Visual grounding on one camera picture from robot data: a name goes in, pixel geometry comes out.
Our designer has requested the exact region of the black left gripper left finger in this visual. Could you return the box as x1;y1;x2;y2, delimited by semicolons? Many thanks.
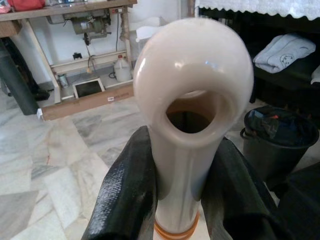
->
81;125;159;240

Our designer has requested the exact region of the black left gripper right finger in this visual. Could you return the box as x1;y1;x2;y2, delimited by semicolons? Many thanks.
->
199;136;294;240

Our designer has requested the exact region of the cream plastic broom handle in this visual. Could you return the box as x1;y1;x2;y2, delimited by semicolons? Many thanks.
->
133;17;255;240

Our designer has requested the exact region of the black plastic bucket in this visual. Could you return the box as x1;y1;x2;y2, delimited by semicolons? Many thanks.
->
240;106;320;183

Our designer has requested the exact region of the dark clothes bundle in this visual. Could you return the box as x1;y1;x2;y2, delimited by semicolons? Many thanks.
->
247;109;313;146

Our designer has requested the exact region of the long brown cardboard box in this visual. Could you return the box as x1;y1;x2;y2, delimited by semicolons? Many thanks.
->
37;83;136;121

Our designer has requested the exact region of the white framed tablet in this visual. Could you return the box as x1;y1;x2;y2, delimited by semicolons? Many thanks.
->
72;77;105;99

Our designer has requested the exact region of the white plastic jug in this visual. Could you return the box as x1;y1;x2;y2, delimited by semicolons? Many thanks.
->
114;57;133;83

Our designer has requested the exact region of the black shelf unit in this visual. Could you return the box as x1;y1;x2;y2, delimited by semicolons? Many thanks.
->
197;7;320;106

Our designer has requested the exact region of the small clear jar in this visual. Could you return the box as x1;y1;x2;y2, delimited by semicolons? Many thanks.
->
57;74;69;88

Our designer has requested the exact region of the light blue folded towel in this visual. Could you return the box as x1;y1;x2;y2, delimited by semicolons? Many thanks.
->
252;33;317;74

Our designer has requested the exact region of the dark green upright object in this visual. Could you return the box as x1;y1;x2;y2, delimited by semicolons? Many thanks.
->
0;38;41;116

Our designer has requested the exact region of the white board sheet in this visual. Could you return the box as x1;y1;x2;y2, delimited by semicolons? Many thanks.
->
135;16;163;42

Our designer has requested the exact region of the grey sewing machine motor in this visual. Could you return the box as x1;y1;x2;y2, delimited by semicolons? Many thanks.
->
63;12;112;47

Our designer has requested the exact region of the wooden sewing table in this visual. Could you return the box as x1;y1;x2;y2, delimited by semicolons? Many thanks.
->
0;0;138;104

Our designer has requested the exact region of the white lace cloth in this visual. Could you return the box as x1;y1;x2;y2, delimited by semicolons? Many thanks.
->
194;0;320;22

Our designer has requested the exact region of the red bag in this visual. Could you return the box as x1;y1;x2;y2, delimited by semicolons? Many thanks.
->
9;0;46;11

